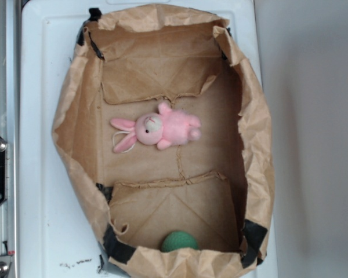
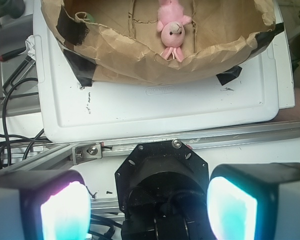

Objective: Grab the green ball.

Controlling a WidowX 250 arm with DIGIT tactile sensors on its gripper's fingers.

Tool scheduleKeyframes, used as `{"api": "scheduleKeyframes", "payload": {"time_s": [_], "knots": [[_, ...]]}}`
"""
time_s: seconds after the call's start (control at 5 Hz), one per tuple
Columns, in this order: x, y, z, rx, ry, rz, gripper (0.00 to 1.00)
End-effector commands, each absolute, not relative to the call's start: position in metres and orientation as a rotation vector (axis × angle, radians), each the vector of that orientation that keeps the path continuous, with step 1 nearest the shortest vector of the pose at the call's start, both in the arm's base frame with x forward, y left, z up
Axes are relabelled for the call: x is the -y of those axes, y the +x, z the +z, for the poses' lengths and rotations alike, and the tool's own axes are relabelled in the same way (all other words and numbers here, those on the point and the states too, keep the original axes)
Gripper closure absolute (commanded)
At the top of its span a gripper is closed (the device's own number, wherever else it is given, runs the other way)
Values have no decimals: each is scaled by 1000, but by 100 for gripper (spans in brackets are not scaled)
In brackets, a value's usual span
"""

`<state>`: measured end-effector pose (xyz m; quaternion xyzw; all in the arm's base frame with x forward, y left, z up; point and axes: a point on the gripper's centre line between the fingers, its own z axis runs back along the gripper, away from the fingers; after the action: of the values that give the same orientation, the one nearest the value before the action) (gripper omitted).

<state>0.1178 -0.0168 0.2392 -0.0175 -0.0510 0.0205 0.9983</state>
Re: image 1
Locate white plastic bin lid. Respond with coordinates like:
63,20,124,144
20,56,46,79
18,1,278,277

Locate brown paper-lined cardboard box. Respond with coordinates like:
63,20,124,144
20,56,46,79
52,4,274,277

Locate pink plush bunny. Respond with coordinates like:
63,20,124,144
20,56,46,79
110,103,201,153

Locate aluminium frame rail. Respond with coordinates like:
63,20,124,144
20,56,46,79
0,1,22,277

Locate green ball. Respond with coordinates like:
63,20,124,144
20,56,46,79
161,231,199,253

